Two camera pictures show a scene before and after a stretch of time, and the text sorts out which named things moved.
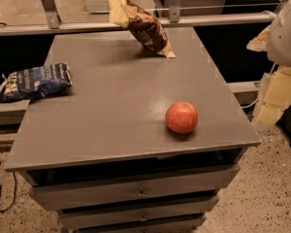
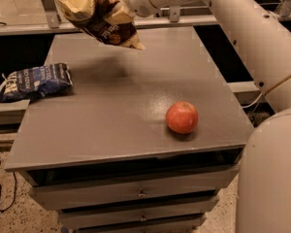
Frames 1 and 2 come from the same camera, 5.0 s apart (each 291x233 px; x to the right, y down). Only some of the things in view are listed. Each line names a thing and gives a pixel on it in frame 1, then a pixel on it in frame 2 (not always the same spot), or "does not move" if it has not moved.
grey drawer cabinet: (139, 143) does not move
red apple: (181, 116) does not move
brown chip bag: (142, 23) to (101, 15)
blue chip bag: (25, 84) does not move
